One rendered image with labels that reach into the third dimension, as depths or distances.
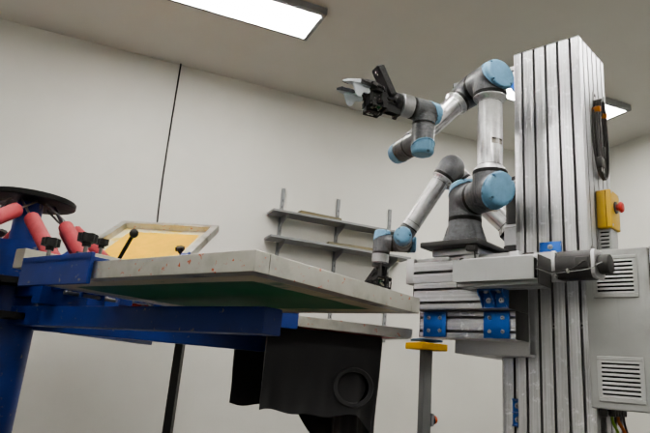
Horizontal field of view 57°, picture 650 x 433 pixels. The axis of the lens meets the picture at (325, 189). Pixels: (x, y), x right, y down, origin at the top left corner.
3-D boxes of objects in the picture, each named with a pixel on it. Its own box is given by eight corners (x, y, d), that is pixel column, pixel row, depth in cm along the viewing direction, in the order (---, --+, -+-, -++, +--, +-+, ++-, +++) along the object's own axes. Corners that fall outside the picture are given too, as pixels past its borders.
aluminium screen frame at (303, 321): (348, 341, 287) (348, 332, 288) (412, 338, 235) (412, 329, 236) (183, 323, 259) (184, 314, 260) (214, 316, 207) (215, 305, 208)
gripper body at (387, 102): (371, 102, 188) (404, 111, 192) (370, 79, 191) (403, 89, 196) (360, 114, 194) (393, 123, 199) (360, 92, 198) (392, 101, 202)
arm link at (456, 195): (468, 224, 221) (469, 189, 225) (492, 217, 209) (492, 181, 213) (440, 219, 217) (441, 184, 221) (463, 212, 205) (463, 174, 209)
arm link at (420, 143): (421, 163, 204) (422, 133, 207) (439, 154, 194) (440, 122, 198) (400, 158, 201) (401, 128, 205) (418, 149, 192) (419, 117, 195)
